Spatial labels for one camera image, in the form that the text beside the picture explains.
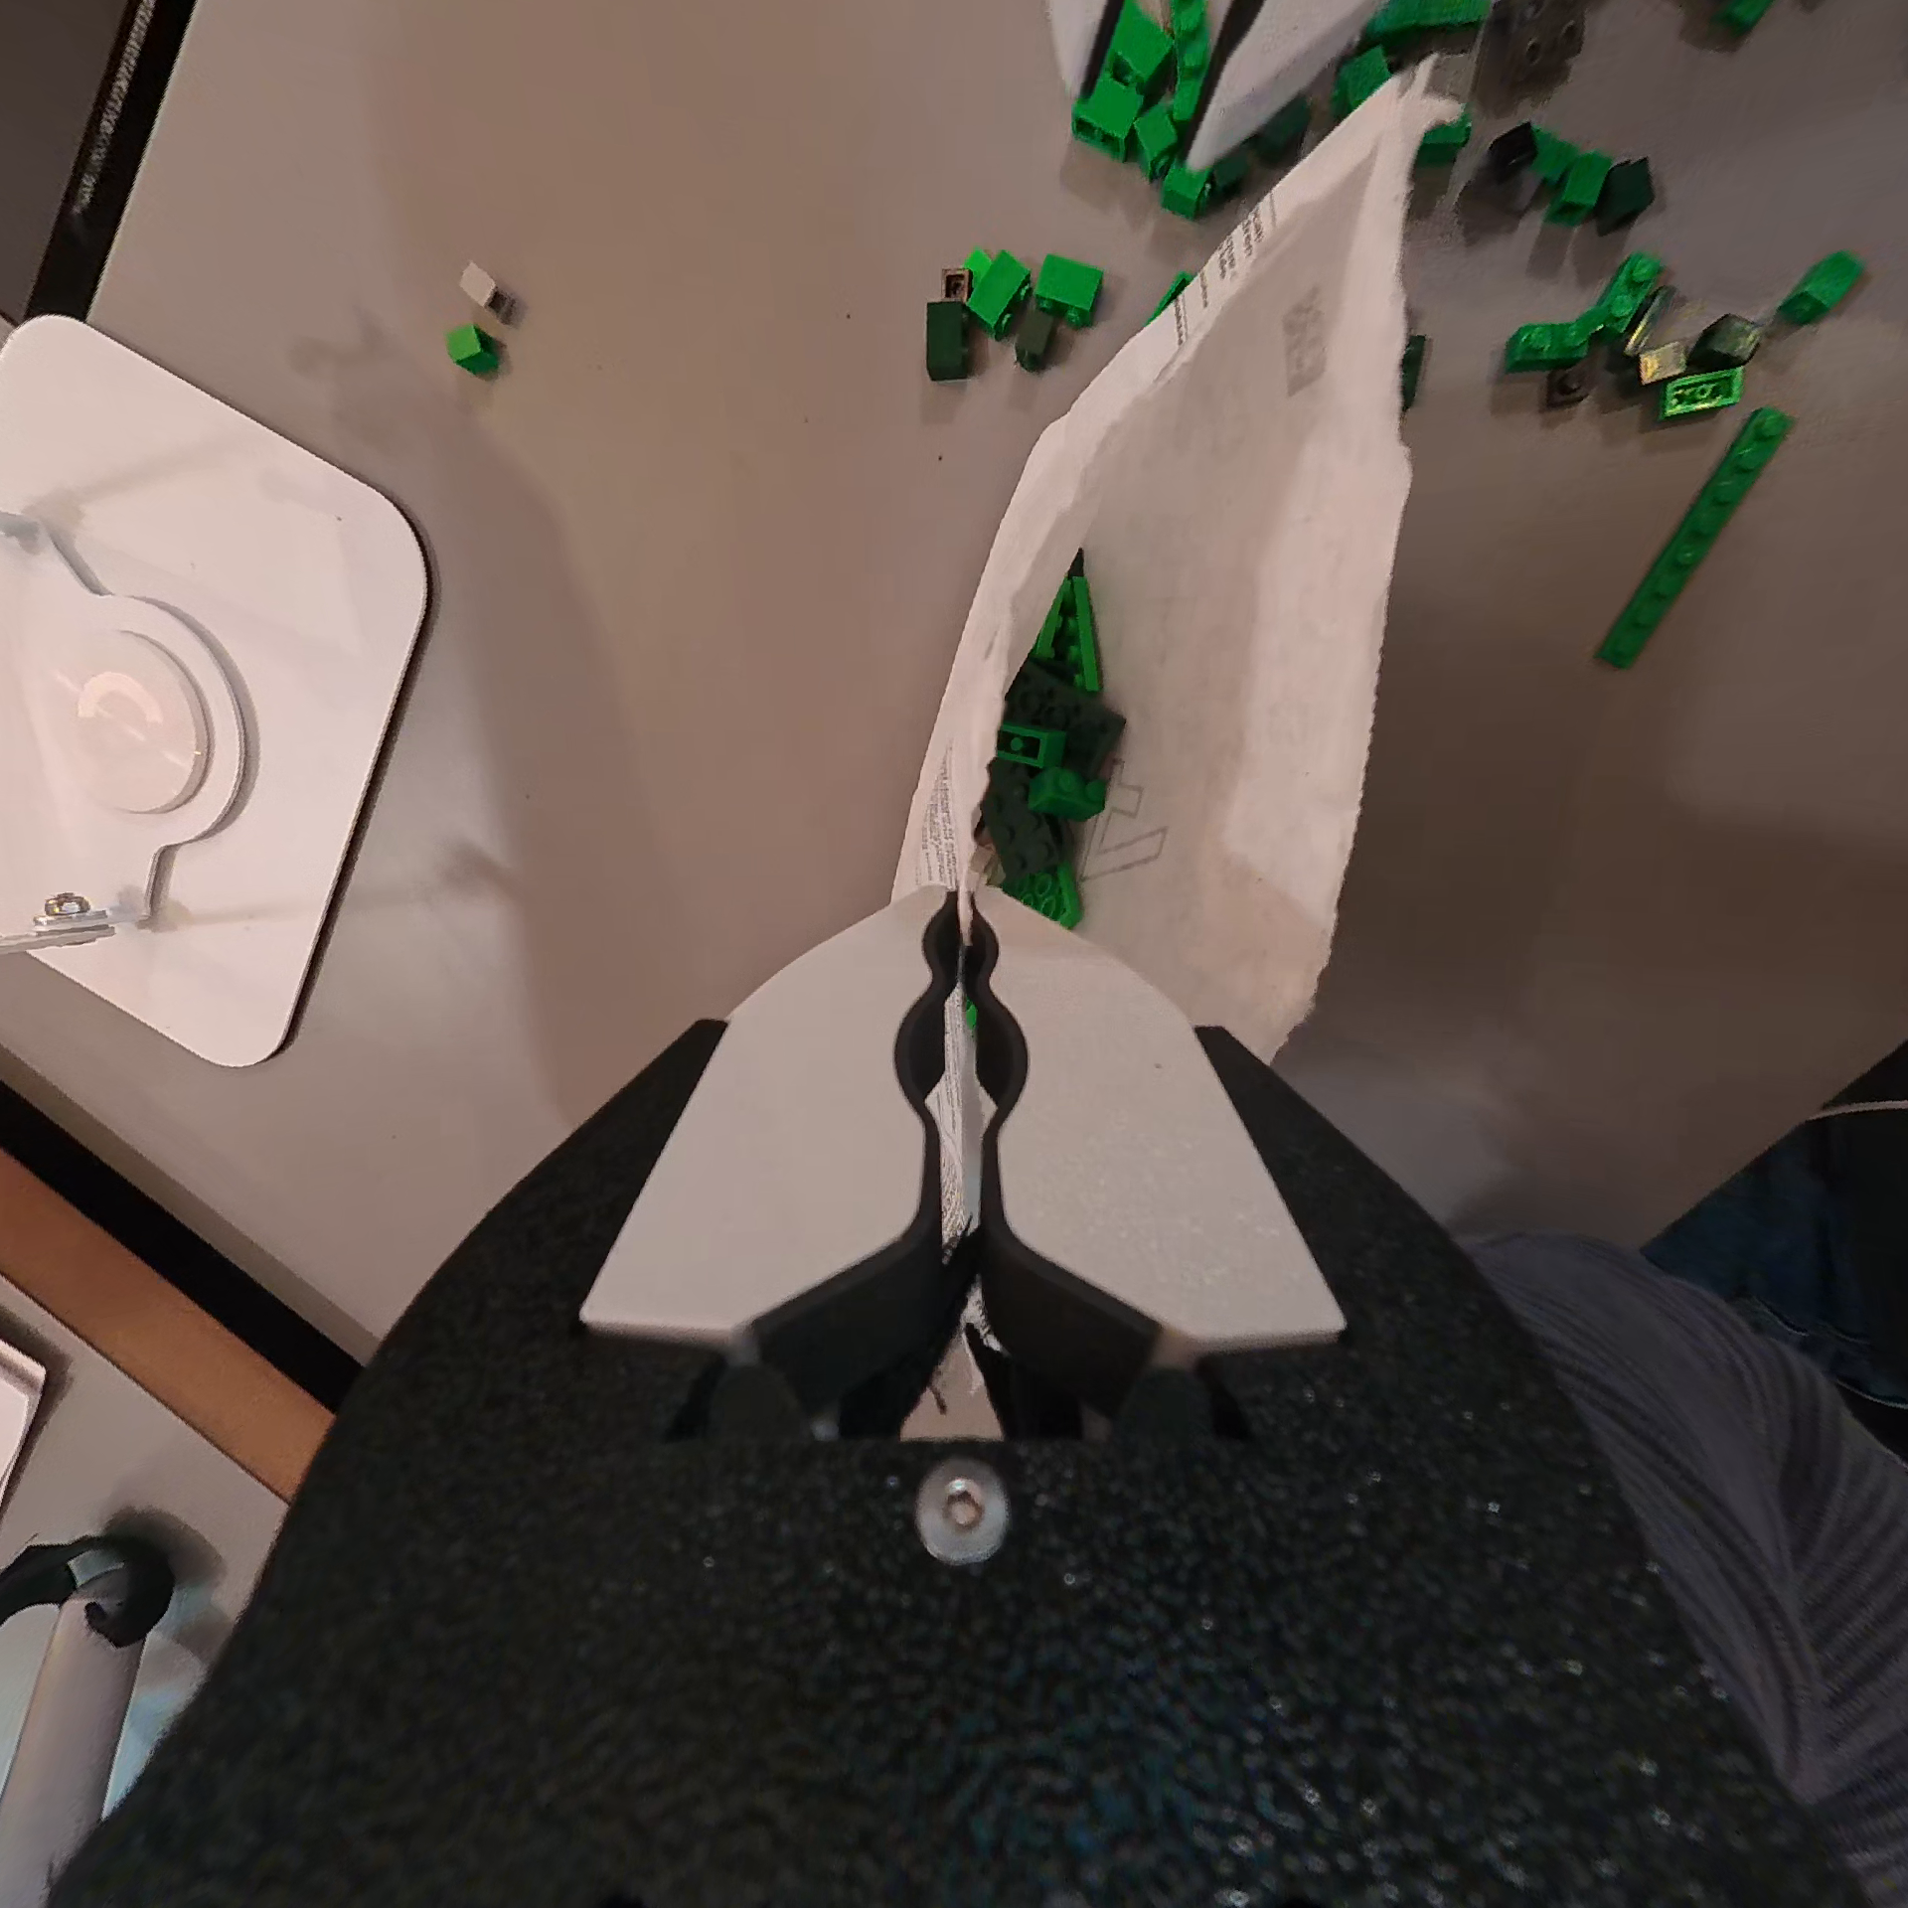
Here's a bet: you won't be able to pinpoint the clear acrylic bracket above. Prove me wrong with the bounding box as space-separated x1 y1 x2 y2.
0 504 258 945

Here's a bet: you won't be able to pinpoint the long green toy plate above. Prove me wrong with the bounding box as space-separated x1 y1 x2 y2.
1594 409 1796 668

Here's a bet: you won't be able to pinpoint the grey handle with black strap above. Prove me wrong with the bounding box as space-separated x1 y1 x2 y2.
0 1534 186 1864

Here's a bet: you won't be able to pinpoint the brown wooden board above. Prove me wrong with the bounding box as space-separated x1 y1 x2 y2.
0 1148 337 1501

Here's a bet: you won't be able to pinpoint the white paper bag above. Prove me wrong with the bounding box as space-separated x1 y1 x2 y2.
892 50 1460 1062

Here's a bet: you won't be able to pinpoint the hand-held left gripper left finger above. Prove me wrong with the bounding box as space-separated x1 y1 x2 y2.
581 888 984 1409

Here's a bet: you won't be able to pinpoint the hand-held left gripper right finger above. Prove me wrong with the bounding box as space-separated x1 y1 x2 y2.
966 911 1350 1409

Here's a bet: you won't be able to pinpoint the grey desk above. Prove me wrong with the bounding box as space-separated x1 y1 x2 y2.
82 0 1908 1365

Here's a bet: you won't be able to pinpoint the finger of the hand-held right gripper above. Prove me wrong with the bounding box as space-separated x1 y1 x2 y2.
1184 0 1379 168
1043 0 1141 95

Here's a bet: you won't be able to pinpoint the person's dark trousers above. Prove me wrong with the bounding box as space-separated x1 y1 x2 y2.
1637 1034 1908 1403

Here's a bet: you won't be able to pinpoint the dark blue cushion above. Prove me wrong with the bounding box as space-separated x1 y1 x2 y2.
1452 1231 1908 1908

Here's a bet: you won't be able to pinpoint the green toy bricks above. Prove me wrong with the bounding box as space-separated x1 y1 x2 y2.
975 549 1129 929
445 0 1867 425

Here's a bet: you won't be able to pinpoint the white square stand base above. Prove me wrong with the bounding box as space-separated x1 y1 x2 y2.
0 317 437 1070

